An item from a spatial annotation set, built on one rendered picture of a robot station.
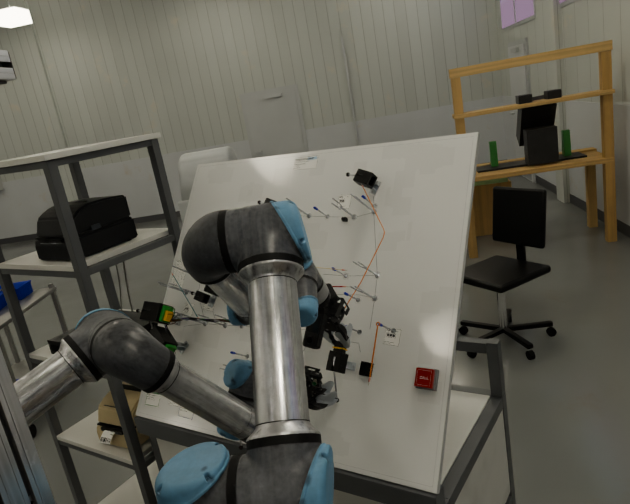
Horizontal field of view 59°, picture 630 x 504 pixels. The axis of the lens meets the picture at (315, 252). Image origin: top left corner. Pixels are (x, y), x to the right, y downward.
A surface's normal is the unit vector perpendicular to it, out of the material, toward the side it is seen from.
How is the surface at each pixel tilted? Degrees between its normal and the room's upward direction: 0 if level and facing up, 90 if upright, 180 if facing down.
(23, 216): 90
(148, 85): 90
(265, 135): 90
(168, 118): 90
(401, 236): 54
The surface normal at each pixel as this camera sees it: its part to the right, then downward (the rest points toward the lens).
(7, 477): 0.98, -0.14
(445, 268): -0.53, -0.30
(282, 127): -0.10, 0.29
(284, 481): -0.11, -0.43
